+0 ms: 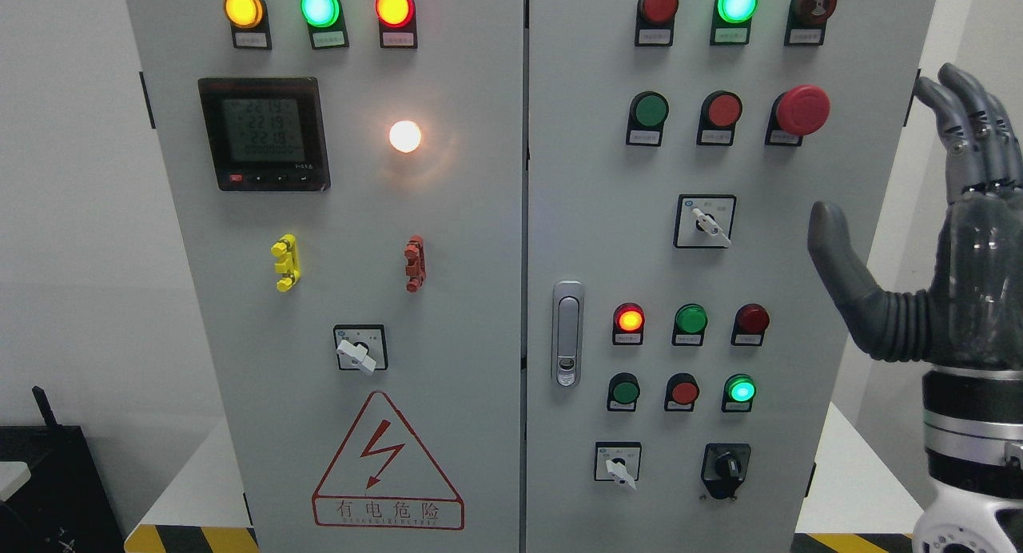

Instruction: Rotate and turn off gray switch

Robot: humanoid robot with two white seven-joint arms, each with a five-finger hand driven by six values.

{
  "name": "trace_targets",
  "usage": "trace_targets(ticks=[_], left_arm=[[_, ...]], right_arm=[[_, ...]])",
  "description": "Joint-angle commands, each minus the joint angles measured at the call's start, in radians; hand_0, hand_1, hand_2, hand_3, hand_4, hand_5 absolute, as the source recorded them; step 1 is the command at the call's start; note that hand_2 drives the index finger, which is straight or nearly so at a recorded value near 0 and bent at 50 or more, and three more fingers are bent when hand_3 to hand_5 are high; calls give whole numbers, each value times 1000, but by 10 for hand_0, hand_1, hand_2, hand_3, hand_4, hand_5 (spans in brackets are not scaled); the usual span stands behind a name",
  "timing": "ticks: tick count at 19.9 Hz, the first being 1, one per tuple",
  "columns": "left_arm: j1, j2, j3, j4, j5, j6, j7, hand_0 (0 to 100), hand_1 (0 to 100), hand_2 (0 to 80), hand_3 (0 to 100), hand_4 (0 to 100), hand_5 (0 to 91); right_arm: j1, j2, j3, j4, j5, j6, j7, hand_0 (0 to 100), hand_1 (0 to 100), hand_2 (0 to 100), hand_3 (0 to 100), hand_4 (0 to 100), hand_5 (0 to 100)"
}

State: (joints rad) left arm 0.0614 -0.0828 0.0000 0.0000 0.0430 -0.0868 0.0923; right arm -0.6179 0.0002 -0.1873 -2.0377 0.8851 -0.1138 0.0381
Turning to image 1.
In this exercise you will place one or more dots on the gray robotic hand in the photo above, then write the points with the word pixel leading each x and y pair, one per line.
pixel 970 317

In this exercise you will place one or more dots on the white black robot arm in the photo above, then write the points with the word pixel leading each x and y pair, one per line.
pixel 973 442

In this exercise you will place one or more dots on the dark red indicator middle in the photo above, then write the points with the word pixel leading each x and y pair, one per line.
pixel 750 324

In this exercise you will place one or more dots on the dark red indicator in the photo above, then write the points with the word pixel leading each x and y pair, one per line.
pixel 750 324
pixel 655 22

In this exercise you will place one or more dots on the lit green push button lower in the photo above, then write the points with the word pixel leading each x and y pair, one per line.
pixel 738 393

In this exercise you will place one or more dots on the red emergency stop button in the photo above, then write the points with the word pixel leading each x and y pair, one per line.
pixel 796 113

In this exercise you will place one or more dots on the green indicator middle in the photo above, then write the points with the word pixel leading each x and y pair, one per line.
pixel 690 326

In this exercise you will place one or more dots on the right gray cabinet door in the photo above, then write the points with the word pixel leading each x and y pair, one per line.
pixel 603 213

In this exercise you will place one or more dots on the gray cabinet door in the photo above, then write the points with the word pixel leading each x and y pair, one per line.
pixel 454 346
pixel 603 213

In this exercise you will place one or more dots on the red push button lower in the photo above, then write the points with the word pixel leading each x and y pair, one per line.
pixel 681 392

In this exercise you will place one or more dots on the red push button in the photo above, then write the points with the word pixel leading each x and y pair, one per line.
pixel 719 116
pixel 681 392

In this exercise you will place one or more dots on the red push button upper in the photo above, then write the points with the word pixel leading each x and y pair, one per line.
pixel 719 116

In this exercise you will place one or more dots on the lit red indicator middle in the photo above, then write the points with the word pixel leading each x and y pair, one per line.
pixel 628 325

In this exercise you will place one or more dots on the dark red buzzer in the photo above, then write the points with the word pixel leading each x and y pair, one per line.
pixel 807 21

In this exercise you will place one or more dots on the green push button upper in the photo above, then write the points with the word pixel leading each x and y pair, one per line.
pixel 647 115

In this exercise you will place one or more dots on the bright green indicator top right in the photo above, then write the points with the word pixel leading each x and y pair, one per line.
pixel 731 22

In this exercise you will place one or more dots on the dark red indicator top right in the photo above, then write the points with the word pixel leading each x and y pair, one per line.
pixel 655 22

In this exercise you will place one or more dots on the red terminal connector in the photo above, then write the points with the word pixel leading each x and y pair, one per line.
pixel 415 263

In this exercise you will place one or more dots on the white glowing indicator light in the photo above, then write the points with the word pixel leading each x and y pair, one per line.
pixel 405 136

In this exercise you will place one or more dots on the red electric hazard warning sticker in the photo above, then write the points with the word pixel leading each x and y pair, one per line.
pixel 382 476

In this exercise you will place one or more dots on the left gray cabinet door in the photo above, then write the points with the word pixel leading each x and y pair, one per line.
pixel 454 346

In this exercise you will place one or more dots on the red indicator light top left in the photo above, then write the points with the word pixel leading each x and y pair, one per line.
pixel 397 23

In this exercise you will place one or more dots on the yellow terminal connector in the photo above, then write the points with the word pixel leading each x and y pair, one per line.
pixel 288 265

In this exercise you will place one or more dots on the green indicator light top left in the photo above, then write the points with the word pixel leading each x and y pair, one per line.
pixel 325 23

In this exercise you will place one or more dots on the black digital power meter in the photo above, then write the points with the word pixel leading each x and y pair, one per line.
pixel 266 133

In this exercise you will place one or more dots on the yellow indicator light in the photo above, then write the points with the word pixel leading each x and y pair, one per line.
pixel 249 23

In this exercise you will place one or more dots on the yellow black hazard tape platform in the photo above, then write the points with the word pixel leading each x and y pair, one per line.
pixel 191 538

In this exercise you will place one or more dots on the black box with antenna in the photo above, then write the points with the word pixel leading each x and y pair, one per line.
pixel 63 506

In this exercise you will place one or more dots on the black rotary selector switch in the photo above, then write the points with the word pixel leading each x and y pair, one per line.
pixel 724 468

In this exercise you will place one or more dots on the silver door latch handle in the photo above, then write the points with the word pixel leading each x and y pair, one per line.
pixel 566 327

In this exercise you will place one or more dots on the left door gray rotary switch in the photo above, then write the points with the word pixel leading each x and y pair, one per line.
pixel 361 347

